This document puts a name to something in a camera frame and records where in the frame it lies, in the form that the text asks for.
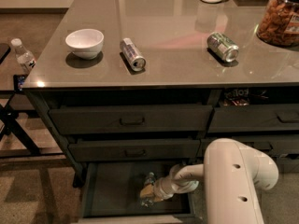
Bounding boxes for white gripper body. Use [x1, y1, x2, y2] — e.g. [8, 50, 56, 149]
[153, 177, 174, 200]

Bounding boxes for clear plastic water bottle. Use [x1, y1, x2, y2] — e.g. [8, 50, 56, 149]
[139, 172, 156, 207]

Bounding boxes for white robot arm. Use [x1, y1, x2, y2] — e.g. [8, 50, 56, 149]
[140, 138, 278, 224]

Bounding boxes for open bottom left drawer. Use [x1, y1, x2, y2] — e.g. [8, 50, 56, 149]
[78, 160, 202, 224]

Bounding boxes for middle left drawer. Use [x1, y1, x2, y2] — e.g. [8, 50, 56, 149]
[69, 139, 200, 161]

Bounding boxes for top left drawer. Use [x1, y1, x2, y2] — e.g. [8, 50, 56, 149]
[49, 105, 212, 134]

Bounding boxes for top right drawer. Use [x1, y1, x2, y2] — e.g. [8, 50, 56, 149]
[208, 104, 299, 133]

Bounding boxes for snack packets in drawer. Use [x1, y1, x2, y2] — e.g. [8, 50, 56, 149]
[223, 88, 269, 106]

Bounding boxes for middle right drawer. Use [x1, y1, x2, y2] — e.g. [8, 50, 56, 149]
[199, 134, 299, 157]

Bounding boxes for bottom right drawer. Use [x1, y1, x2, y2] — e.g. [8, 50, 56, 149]
[277, 158, 299, 173]

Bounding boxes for small bottle white cap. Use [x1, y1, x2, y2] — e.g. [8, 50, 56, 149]
[11, 38, 36, 74]

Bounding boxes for dark grey cabinet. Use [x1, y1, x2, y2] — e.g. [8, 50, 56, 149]
[25, 0, 298, 185]

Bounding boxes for slim silver blue can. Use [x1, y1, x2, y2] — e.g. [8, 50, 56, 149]
[120, 38, 146, 72]

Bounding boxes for black side table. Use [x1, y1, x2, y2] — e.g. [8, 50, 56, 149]
[0, 43, 62, 158]

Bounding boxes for green silver soda can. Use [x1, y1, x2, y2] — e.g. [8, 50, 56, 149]
[206, 32, 239, 63]

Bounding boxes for white ceramic bowl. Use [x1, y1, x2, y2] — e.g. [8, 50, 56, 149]
[65, 29, 104, 60]

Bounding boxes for smartphone on side table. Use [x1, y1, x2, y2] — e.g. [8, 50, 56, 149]
[13, 75, 27, 92]

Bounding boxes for clear jar of nuts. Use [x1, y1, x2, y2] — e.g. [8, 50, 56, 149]
[257, 0, 299, 47]

